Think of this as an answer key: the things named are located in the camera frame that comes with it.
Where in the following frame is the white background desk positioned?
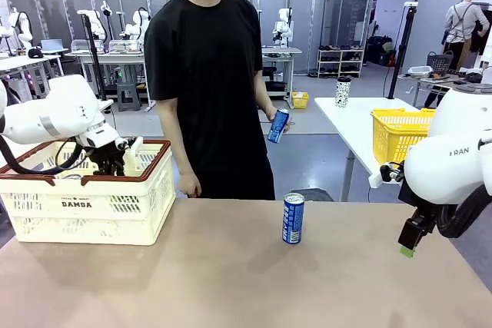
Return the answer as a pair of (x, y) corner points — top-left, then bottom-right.
(0, 53), (76, 98)

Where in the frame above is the person's left forearm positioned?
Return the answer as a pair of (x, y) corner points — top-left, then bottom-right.
(256, 85), (278, 114)

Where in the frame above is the white shoe rack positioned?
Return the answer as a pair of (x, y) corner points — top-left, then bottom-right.
(317, 48), (365, 78)

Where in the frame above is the white table beside basket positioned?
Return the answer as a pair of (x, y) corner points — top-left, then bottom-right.
(0, 98), (115, 160)

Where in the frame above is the grey step stool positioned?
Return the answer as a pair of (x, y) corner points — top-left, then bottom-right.
(116, 81), (141, 113)

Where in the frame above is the cream basket with brown handles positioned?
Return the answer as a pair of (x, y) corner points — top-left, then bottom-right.
(0, 138), (177, 247)

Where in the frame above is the dark metal stand base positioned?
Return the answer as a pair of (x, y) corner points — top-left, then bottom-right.
(284, 187), (334, 202)

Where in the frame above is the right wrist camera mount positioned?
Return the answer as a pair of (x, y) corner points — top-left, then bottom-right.
(367, 161), (407, 190)

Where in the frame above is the black pole with white top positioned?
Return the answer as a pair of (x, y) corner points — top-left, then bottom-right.
(386, 2), (420, 101)

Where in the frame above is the white side table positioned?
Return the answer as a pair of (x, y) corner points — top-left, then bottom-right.
(314, 96), (437, 203)

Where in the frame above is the black tripod stand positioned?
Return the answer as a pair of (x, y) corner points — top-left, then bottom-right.
(82, 12), (108, 101)

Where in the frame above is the cluttered background table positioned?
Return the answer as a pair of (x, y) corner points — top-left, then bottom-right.
(397, 72), (480, 93)

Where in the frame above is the white background workbench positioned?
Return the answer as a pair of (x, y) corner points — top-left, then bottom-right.
(65, 49), (149, 101)
(261, 47), (303, 98)

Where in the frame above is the person's right forearm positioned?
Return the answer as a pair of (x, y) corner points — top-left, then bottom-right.
(163, 128), (195, 177)

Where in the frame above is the person's right hand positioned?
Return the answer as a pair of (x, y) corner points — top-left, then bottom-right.
(177, 172), (203, 199)

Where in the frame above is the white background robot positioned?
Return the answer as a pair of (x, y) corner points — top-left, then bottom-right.
(76, 8), (107, 41)
(271, 7), (294, 48)
(125, 8), (151, 43)
(7, 7), (34, 51)

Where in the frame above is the person's left hand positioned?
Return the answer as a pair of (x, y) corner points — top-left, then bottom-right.
(266, 106), (293, 135)

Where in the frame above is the mannequin with apron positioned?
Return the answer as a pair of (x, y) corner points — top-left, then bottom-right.
(441, 0), (491, 70)

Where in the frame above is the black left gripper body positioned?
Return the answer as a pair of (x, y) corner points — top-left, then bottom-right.
(90, 141), (130, 171)

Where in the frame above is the small yellow floor crate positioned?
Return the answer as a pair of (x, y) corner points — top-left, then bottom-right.
(291, 91), (310, 109)

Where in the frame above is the white tray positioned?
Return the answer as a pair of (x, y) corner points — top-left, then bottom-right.
(407, 65), (434, 78)

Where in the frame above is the blue drink can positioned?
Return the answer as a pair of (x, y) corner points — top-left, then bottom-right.
(282, 192), (306, 245)
(267, 108), (290, 144)

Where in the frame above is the clear plastic box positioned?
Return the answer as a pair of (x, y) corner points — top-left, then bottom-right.
(71, 38), (95, 53)
(108, 38), (134, 52)

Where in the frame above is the black bags pile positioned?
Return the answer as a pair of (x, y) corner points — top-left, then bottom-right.
(364, 35), (395, 67)

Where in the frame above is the black-spotted white tumbler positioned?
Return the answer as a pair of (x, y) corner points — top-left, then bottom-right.
(334, 76), (353, 108)

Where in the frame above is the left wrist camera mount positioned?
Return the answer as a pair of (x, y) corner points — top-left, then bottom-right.
(115, 135), (145, 162)

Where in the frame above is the open laptop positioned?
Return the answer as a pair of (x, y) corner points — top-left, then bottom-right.
(40, 38), (65, 52)

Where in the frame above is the yellow plastic basket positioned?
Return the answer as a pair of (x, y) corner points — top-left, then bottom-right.
(370, 108), (437, 166)

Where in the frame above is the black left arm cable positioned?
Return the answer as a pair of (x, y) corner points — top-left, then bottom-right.
(0, 134), (95, 175)

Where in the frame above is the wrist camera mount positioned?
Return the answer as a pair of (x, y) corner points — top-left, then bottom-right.
(115, 135), (145, 162)
(367, 161), (407, 190)

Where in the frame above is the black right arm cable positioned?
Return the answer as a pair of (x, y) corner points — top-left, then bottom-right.
(436, 184), (492, 239)

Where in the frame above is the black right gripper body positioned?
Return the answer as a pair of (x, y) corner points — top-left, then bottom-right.
(398, 180), (441, 226)

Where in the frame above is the person in black T-shirt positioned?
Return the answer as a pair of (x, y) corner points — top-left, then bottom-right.
(144, 0), (277, 201)

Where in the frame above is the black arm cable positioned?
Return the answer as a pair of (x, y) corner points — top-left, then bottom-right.
(0, 134), (95, 175)
(436, 184), (492, 239)

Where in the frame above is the dark grey wire basket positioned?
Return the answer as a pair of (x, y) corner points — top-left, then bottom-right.
(426, 50), (454, 75)

